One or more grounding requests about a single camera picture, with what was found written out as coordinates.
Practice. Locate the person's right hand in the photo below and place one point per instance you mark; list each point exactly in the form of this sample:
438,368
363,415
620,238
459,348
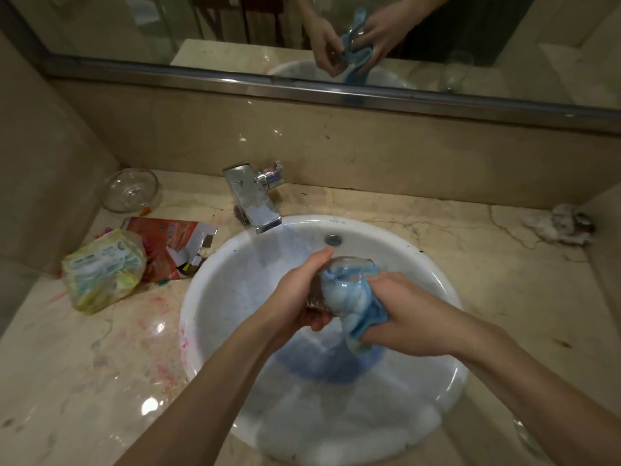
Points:
417,320

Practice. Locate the person's left hand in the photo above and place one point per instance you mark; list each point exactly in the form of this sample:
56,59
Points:
291,298

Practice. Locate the person's left thumb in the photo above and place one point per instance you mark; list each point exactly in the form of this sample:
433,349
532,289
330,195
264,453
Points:
316,264

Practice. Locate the person's right fingers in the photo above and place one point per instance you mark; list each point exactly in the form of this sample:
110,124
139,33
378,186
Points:
388,288

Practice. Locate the clear drinking glass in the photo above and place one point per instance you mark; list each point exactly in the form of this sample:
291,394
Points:
345,264

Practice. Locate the light blue cleaning cloth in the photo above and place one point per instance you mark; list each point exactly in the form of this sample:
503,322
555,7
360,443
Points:
356,305

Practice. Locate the person's right forearm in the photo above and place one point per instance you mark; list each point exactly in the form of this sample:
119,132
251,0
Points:
543,388

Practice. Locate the person's left forearm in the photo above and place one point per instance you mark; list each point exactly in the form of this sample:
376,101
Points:
218,393

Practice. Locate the white round sink basin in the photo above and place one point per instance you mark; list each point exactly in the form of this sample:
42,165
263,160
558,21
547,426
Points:
233,296

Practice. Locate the chrome faucet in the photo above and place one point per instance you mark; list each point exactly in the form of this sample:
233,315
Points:
250,198

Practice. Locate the torn red carton box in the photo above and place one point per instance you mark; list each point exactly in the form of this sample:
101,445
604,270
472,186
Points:
167,237

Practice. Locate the crumpled white tissue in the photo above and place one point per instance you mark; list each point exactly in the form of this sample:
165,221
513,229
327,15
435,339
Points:
558,225

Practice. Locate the clear glass bowl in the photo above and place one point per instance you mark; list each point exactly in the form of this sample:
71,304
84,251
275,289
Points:
132,191

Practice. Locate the green packet in plastic bag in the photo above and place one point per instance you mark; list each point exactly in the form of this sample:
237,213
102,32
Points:
104,271

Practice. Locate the wall mirror with metal frame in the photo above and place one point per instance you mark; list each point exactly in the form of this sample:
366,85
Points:
145,29

